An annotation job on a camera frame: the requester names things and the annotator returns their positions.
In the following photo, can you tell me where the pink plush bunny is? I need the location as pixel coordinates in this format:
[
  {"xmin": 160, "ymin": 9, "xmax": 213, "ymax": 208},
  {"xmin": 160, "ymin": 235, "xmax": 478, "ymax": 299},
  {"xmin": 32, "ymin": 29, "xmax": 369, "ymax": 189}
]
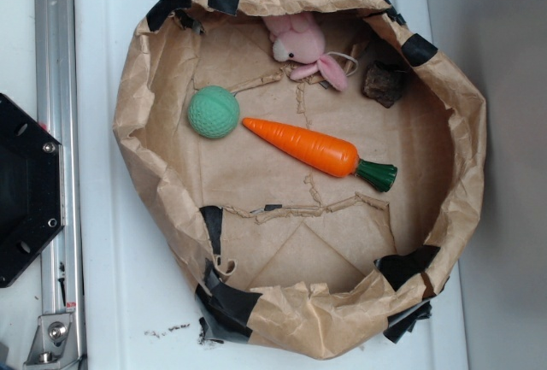
[{"xmin": 262, "ymin": 12, "xmax": 348, "ymax": 91}]

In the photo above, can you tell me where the orange plastic toy carrot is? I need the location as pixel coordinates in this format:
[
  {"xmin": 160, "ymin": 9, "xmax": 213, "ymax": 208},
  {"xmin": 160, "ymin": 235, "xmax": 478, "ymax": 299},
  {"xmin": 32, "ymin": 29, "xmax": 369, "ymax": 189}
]
[{"xmin": 242, "ymin": 117, "xmax": 397, "ymax": 192}]

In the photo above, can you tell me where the metal corner bracket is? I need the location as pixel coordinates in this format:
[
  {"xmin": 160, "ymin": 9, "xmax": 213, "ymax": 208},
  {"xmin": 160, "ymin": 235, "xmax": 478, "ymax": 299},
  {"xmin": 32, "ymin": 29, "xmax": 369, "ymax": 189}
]
[{"xmin": 23, "ymin": 312, "xmax": 83, "ymax": 369}]

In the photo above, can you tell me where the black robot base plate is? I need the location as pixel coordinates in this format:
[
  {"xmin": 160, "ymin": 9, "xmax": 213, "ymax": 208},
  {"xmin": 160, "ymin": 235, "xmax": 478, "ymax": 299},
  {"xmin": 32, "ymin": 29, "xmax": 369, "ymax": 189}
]
[{"xmin": 1, "ymin": 94, "xmax": 63, "ymax": 288}]

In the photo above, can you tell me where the brown paper bag bin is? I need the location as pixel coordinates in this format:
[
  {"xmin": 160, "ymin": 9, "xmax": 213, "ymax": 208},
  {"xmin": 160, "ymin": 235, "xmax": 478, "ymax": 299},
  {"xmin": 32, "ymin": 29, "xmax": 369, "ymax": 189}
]
[{"xmin": 113, "ymin": 0, "xmax": 486, "ymax": 359}]

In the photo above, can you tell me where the aluminium extrusion rail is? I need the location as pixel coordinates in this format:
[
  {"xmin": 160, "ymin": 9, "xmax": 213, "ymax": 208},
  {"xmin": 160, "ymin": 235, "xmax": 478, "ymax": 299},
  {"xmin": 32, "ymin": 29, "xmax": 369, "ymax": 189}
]
[{"xmin": 35, "ymin": 0, "xmax": 87, "ymax": 369}]

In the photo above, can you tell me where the green dimpled foam ball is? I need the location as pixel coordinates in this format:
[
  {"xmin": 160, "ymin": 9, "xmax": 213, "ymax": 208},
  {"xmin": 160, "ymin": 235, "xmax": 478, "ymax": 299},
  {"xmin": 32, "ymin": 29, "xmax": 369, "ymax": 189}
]
[{"xmin": 187, "ymin": 85, "xmax": 240, "ymax": 139}]

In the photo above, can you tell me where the brown rough rock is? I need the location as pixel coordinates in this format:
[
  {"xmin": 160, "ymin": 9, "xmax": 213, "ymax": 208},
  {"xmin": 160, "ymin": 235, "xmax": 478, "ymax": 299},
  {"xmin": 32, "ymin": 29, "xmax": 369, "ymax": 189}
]
[{"xmin": 362, "ymin": 60, "xmax": 406, "ymax": 109}]

